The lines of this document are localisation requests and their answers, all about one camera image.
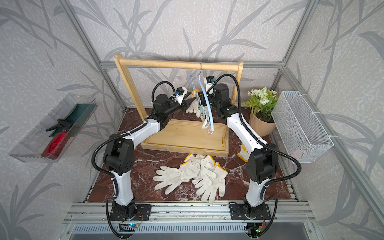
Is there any blue clip hanger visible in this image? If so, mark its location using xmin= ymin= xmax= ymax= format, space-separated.
xmin=189 ymin=64 xmax=215 ymax=135

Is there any white glove pile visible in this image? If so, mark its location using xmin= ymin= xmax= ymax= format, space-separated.
xmin=192 ymin=155 xmax=228 ymax=205
xmin=185 ymin=99 xmax=201 ymax=118

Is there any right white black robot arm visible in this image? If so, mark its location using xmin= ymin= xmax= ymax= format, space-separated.
xmin=206 ymin=84 xmax=302 ymax=218

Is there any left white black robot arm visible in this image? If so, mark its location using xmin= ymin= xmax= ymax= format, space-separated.
xmin=91 ymin=94 xmax=195 ymax=216

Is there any wooden hanging rack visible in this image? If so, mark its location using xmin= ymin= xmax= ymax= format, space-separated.
xmin=114 ymin=54 xmax=244 ymax=157

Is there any potted white flower plant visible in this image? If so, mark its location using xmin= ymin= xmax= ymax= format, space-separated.
xmin=245 ymin=88 xmax=278 ymax=137

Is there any yellow patterned glove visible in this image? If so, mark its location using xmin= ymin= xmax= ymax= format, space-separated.
xmin=237 ymin=144 xmax=250 ymax=163

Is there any white glove far left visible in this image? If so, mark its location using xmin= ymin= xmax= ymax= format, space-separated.
xmin=153 ymin=162 xmax=200 ymax=195

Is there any red spray bottle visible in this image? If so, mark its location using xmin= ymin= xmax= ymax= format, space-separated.
xmin=41 ymin=119 xmax=72 ymax=160

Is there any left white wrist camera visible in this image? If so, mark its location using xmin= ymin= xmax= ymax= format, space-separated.
xmin=174 ymin=87 xmax=188 ymax=105

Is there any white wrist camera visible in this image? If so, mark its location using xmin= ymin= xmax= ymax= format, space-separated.
xmin=174 ymin=87 xmax=188 ymax=105
xmin=205 ymin=76 xmax=215 ymax=95

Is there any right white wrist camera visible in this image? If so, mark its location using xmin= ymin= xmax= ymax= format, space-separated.
xmin=205 ymin=76 xmax=215 ymax=95

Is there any white wire basket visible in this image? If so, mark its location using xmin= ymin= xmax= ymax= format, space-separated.
xmin=272 ymin=91 xmax=334 ymax=164

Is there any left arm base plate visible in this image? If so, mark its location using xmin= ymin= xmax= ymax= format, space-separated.
xmin=109 ymin=204 xmax=152 ymax=221

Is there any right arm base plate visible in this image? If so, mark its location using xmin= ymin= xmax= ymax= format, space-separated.
xmin=229 ymin=202 xmax=272 ymax=220

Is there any clear plastic wall tray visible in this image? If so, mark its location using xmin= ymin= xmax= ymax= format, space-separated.
xmin=9 ymin=94 xmax=98 ymax=163

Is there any aluminium front rail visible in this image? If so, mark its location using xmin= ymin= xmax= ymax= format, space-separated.
xmin=63 ymin=200 xmax=316 ymax=224

